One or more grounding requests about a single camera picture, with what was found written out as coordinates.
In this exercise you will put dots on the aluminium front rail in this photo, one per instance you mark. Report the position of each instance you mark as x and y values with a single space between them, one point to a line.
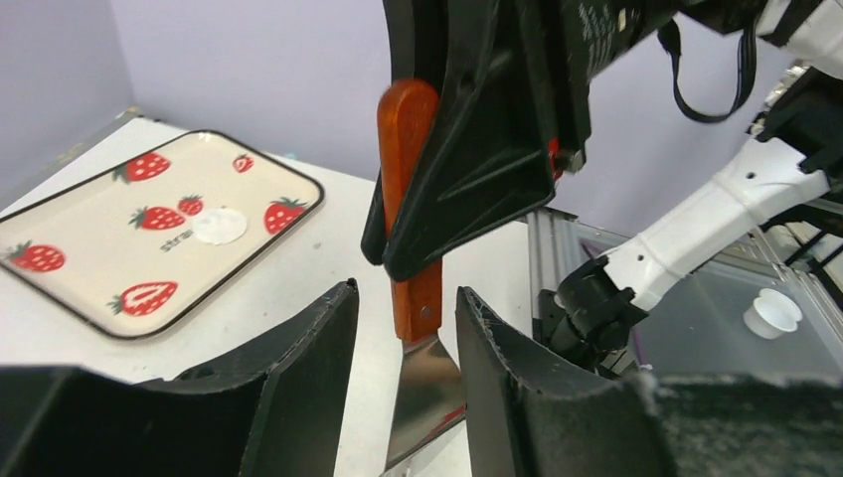
559 244

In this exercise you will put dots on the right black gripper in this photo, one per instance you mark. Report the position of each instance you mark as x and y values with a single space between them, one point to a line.
488 155

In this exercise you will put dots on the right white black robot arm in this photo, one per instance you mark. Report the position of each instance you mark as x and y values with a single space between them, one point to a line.
608 295

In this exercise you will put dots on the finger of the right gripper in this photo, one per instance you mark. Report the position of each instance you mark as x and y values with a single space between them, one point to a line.
418 39

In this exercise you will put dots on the flat round dumpling wrapper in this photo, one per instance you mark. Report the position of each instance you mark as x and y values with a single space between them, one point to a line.
219 226

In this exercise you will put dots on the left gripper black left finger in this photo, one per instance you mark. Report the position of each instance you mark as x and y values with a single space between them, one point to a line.
272 406

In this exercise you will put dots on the metal spatula wooden handle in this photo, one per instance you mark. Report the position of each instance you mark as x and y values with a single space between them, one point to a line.
430 400

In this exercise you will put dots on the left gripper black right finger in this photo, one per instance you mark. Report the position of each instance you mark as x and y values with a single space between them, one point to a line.
532 413

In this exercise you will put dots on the small white plastic cup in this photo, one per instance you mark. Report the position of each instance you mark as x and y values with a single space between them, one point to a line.
772 314

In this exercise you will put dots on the strawberry pattern tray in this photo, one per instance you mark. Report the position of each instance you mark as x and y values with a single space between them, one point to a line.
117 250

